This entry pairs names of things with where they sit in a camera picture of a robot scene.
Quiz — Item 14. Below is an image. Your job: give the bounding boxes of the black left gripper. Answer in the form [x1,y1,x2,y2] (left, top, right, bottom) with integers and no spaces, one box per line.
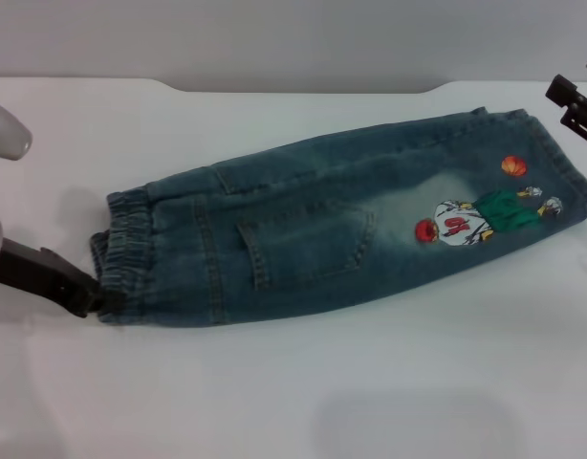
[0,237,128,319]

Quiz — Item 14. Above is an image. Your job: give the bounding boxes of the blue denim shorts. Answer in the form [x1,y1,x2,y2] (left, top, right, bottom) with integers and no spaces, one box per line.
[88,107,587,329]

